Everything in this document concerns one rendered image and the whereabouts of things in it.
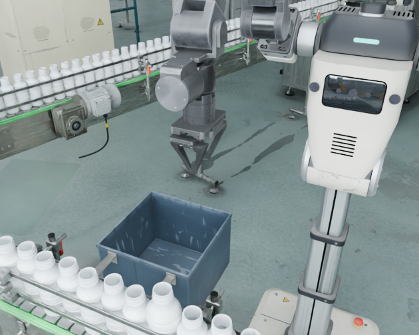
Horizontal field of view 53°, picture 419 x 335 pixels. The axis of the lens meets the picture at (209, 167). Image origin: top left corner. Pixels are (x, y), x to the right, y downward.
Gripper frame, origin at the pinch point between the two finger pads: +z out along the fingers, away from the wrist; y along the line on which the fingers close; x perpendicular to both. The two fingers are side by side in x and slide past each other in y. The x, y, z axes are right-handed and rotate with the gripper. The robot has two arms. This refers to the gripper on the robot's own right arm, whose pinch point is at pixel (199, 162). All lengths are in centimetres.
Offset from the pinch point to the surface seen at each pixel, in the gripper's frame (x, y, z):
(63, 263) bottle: -26.1, 14.1, 24.3
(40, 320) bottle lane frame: -32, 19, 40
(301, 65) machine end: -61, -376, 97
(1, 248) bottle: -41, 16, 24
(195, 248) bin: -22, -42, 65
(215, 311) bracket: 6.2, 5.6, 32.7
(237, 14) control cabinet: -225, -613, 100
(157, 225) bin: -38, -42, 59
